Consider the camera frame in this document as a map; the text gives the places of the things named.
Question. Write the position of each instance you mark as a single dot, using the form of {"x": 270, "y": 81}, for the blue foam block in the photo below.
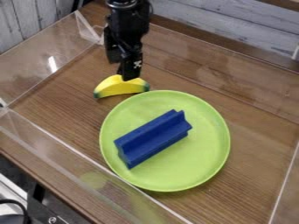
{"x": 152, "y": 137}

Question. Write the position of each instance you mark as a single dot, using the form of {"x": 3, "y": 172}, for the yellow toy banana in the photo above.
{"x": 113, "y": 86}

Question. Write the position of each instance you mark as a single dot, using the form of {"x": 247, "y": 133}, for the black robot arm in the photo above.
{"x": 123, "y": 4}

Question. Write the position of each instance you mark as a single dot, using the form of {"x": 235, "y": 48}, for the clear acrylic enclosure wall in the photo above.
{"x": 51, "y": 119}

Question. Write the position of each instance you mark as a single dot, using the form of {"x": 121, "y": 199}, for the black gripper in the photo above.
{"x": 127, "y": 26}

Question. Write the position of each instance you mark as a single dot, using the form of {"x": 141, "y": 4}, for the green round plate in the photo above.
{"x": 189, "y": 162}

